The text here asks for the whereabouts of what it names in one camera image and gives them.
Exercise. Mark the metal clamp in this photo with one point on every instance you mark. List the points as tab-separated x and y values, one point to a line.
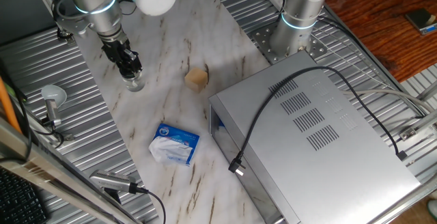
56	133

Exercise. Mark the dark flat device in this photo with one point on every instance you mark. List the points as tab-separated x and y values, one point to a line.
420	19

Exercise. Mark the black keyboard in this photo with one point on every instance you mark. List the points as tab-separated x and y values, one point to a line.
17	200

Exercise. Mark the silver metal case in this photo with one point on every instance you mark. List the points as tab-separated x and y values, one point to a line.
324	169

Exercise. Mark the blue tissue pack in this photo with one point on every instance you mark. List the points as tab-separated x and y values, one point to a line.
174	145

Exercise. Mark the clear glass jar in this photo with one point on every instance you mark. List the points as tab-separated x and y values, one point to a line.
136	85

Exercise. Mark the aluminium frame bar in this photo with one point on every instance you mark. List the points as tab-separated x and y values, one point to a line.
34	162

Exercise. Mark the aluminium corner bracket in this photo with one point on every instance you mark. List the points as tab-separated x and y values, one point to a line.
414	130

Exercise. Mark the orange pole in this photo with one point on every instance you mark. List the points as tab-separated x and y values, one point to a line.
6	104

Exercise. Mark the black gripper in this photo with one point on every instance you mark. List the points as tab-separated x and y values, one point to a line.
116	51

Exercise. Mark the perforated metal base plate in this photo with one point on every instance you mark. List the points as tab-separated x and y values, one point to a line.
263	39

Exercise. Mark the silver depth camera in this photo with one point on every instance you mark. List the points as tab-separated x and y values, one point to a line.
109	180

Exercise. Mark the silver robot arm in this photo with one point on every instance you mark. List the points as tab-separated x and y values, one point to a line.
297	22

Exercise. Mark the metal camera pole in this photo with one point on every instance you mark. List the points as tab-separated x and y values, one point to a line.
65	35

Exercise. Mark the wooden block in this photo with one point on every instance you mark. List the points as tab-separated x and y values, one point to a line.
196	79

